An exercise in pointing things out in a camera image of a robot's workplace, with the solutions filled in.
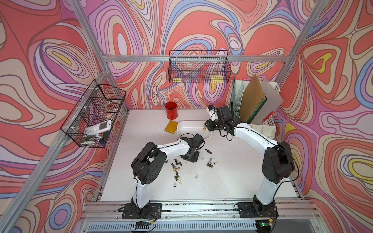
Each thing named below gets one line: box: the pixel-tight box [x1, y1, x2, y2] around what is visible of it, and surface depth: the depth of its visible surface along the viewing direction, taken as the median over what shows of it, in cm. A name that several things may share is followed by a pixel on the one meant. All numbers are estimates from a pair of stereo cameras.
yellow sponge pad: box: [164, 120, 179, 134], surface depth 110 cm
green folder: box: [246, 94, 268, 124], surface depth 92 cm
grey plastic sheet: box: [251, 78, 284, 125], surface depth 92 cm
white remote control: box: [84, 119, 112, 136], surface depth 70 cm
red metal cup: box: [165, 101, 179, 120], surface depth 111 cm
